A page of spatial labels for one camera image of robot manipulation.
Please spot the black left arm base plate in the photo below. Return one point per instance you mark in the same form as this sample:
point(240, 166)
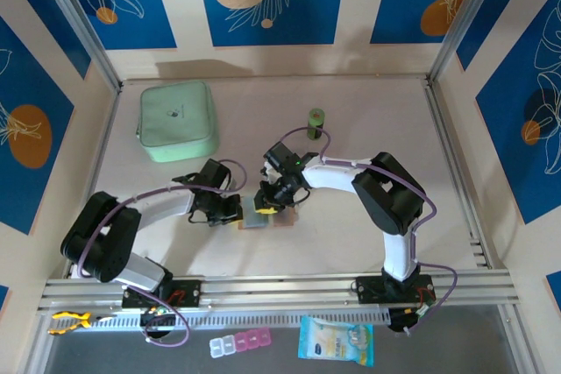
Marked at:
point(190, 293)

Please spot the aluminium frame post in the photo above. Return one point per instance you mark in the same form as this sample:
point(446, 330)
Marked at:
point(79, 23)
point(465, 19)

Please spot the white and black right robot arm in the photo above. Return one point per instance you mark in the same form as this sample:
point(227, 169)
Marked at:
point(333, 177)

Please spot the aluminium table side rail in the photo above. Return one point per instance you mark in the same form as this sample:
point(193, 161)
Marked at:
point(105, 137)
point(445, 129)

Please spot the pink and white pill organizer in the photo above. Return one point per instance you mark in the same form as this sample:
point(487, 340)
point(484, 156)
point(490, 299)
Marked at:
point(241, 341)

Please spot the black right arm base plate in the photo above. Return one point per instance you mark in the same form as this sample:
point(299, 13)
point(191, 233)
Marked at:
point(368, 291)

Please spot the blue wet wipes packet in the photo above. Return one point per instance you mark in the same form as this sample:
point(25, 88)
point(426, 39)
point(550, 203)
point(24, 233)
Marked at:
point(333, 341)

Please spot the mint green zip pouch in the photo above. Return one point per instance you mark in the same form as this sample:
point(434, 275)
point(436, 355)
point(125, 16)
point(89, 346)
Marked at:
point(175, 120)

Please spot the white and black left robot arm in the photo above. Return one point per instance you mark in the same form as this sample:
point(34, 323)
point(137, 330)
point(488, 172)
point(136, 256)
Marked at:
point(164, 205)

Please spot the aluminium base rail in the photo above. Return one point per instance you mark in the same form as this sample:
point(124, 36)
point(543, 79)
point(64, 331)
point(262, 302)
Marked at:
point(280, 288)

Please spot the green bottle with black label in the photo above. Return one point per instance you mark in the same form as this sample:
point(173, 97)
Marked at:
point(315, 122)

